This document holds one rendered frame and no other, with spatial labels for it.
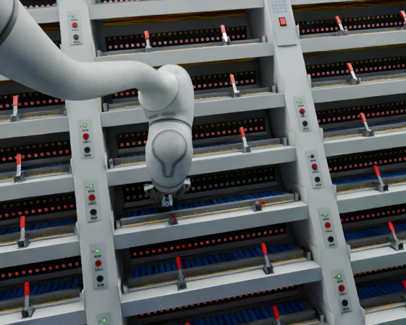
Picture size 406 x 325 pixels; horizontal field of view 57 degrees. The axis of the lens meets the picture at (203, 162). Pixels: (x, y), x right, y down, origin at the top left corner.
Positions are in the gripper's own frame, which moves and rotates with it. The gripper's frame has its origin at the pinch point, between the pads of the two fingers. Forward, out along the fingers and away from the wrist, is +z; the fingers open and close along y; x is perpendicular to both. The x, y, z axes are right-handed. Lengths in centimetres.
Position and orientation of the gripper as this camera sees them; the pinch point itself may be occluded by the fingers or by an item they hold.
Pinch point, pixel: (166, 198)
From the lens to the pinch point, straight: 116.1
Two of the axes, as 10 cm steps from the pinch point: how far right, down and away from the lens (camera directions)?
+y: -9.8, 1.2, -1.6
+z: -1.0, 3.6, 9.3
